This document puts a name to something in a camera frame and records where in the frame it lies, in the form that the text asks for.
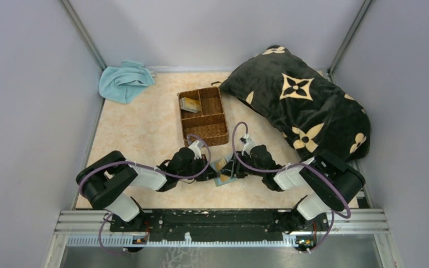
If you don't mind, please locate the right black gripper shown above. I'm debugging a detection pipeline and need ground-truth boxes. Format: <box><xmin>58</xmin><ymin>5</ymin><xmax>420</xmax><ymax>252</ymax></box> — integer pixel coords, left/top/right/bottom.
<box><xmin>218</xmin><ymin>151</ymin><xmax>265</xmax><ymax>179</ymax></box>

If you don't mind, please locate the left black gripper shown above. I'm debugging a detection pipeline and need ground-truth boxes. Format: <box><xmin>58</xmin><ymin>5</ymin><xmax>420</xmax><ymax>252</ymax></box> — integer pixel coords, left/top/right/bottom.
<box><xmin>178</xmin><ymin>154</ymin><xmax>220</xmax><ymax>182</ymax></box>

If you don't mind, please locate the green leather card holder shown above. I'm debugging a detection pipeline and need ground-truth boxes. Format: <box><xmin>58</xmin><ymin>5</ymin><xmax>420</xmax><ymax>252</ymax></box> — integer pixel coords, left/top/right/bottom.
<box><xmin>210</xmin><ymin>162</ymin><xmax>237</xmax><ymax>187</ymax></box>

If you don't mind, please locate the brown woven divided basket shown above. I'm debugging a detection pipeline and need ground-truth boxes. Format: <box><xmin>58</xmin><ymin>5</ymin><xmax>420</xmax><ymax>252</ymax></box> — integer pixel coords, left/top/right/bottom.
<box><xmin>178</xmin><ymin>87</ymin><xmax>229</xmax><ymax>146</ymax></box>

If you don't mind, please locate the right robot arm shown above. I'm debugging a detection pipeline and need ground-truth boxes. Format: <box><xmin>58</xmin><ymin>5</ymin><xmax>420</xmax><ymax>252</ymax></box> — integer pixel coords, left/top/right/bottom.
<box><xmin>219</xmin><ymin>145</ymin><xmax>365</xmax><ymax>230</ymax></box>

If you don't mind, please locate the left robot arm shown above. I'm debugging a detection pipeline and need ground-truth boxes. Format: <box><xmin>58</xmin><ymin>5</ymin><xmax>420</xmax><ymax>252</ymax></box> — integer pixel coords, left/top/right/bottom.
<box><xmin>75</xmin><ymin>147</ymin><xmax>217</xmax><ymax>231</ymax></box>

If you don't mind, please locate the gold card stack in basket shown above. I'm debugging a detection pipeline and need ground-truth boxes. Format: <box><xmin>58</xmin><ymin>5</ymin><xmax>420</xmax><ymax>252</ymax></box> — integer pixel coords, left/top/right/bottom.
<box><xmin>179</xmin><ymin>97</ymin><xmax>202</xmax><ymax>113</ymax></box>

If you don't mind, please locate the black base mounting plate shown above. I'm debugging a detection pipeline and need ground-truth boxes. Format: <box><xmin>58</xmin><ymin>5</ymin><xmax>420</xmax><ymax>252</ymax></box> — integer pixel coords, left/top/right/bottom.
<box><xmin>109</xmin><ymin>209</ymin><xmax>329</xmax><ymax>242</ymax></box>

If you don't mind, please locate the light blue cloth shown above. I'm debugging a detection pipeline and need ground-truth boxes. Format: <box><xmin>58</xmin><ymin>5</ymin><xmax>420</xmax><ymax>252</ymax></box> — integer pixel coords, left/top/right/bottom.
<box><xmin>98</xmin><ymin>61</ymin><xmax>155</xmax><ymax>104</ymax></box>

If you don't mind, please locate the black floral pillow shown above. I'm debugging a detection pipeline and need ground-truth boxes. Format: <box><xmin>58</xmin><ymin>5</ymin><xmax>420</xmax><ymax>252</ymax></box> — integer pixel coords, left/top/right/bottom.
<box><xmin>219</xmin><ymin>45</ymin><xmax>371</xmax><ymax>162</ymax></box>

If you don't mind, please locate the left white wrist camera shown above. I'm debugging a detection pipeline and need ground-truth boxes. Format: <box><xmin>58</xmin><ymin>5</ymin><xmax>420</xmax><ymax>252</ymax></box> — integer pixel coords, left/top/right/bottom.
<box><xmin>188</xmin><ymin>140</ymin><xmax>204</xmax><ymax>159</ymax></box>

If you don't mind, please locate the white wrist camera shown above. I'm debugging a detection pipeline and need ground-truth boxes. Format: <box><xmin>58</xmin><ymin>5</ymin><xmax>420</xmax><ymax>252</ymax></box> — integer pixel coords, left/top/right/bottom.
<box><xmin>188</xmin><ymin>140</ymin><xmax>204</xmax><ymax>159</ymax></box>
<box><xmin>240</xmin><ymin>133</ymin><xmax>256</xmax><ymax>155</ymax></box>

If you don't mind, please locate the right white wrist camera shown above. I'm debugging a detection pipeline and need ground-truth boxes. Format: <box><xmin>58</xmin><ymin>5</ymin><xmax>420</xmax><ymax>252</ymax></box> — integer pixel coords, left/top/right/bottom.
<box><xmin>240</xmin><ymin>133</ymin><xmax>256</xmax><ymax>155</ymax></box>

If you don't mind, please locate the aluminium frame rail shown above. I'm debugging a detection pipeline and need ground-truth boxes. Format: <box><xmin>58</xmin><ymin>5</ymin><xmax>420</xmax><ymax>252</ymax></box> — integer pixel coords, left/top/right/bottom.
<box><xmin>55</xmin><ymin>209</ymin><xmax>389</xmax><ymax>248</ymax></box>

